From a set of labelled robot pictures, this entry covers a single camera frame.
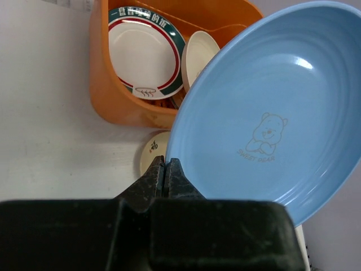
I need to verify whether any blue plastic plate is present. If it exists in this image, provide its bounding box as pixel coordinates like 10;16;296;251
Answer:
165;1;360;225

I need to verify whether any white plate green rim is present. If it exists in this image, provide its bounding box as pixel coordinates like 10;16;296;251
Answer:
108;6;186;100

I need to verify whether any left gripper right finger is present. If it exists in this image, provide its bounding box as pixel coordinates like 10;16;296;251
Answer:
149;159;306;270

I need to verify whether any small beige patterned plate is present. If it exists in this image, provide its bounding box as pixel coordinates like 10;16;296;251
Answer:
139;131;170;175

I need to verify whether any cream plastic plate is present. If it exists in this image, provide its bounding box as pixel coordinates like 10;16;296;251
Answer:
181;30;220;93

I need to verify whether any orange plastic bin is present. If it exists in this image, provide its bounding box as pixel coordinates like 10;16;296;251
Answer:
89;1;263;129

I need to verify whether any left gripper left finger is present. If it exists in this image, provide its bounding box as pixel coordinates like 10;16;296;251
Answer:
1;156;165;270

